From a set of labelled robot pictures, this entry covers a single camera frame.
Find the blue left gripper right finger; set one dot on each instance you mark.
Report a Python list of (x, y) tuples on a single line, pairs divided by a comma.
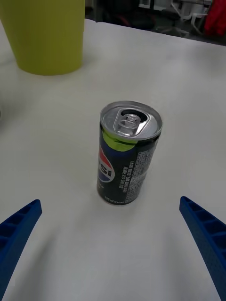
[(207, 231)]

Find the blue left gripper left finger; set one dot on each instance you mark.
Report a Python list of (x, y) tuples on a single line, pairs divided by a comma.
[(16, 231)]

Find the black drink can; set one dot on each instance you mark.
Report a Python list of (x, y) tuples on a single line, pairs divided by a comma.
[(124, 155)]

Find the yellow-green plastic bin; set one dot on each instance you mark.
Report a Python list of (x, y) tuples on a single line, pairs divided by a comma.
[(47, 35)]

